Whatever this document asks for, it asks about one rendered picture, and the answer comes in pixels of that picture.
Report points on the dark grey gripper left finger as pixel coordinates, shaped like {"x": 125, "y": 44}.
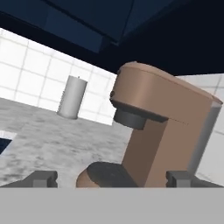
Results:
{"x": 40, "y": 178}

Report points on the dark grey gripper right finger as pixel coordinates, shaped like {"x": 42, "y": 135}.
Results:
{"x": 181, "y": 178}

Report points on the dark sink basin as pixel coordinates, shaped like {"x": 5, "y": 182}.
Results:
{"x": 4, "y": 144}

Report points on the brown coffee machine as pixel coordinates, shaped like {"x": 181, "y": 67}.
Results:
{"x": 163, "y": 122}

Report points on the white paper towel roll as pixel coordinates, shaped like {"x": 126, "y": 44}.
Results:
{"x": 71, "y": 96}

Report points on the dark blue wall cabinet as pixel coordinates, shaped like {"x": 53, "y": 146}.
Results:
{"x": 110, "y": 26}

